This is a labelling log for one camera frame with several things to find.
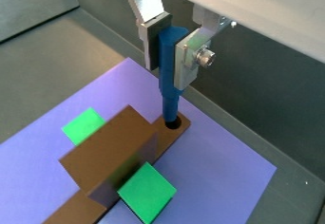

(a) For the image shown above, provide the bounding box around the gripper 2 silver left finger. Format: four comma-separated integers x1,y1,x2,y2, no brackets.
128,0,171,70

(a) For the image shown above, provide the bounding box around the gripper 2 silver right finger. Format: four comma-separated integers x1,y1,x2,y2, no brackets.
174,5,232,90

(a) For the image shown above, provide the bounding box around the blue hexagonal peg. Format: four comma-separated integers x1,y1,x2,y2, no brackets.
159,27,187,129

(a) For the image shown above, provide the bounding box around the brown board with hole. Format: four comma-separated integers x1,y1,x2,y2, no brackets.
43,106,190,224

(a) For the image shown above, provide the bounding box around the green square tile left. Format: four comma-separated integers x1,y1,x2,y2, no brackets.
61,107,105,146

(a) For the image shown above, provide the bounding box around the green square tile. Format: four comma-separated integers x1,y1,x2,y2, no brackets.
61,107,105,146
116,162,176,224

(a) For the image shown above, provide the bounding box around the purple base block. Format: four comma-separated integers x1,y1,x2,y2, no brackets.
0,60,277,224

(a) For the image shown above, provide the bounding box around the green square tile right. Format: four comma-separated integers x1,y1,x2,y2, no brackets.
116,162,176,224

